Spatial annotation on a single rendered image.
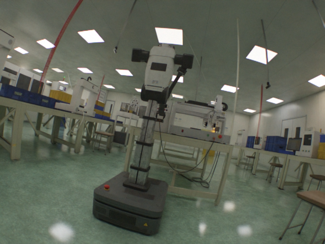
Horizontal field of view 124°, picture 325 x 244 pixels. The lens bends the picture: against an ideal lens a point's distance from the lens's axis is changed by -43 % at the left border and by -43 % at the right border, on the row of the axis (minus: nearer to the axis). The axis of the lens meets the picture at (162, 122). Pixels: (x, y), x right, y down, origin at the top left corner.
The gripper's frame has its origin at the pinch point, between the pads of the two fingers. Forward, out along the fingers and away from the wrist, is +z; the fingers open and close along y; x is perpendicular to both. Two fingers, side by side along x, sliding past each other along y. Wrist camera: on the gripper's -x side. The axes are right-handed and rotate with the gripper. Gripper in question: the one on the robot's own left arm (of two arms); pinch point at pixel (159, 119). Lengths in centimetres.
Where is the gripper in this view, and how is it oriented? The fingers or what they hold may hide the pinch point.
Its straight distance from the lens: 170.8
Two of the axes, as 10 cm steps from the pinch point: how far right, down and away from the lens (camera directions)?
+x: -1.1, 4.3, -9.0
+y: -9.8, -1.9, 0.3
